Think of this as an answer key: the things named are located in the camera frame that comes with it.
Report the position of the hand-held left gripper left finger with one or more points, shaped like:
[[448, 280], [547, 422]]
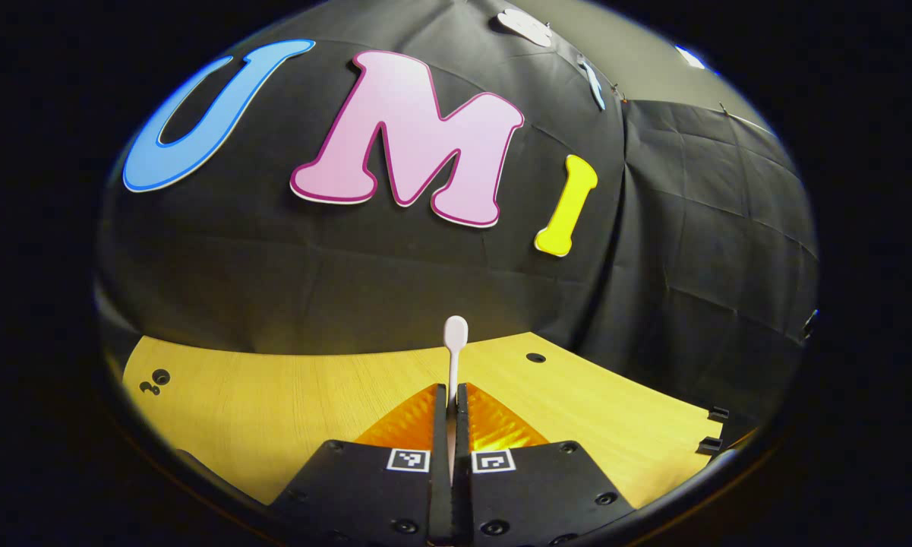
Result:
[[440, 494]]

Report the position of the black backdrop cloth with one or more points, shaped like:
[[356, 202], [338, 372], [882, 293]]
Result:
[[273, 281]]

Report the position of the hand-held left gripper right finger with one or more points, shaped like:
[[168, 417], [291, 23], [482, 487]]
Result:
[[463, 501]]

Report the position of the white pink toothbrush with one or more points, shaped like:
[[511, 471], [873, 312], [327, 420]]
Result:
[[456, 334]]

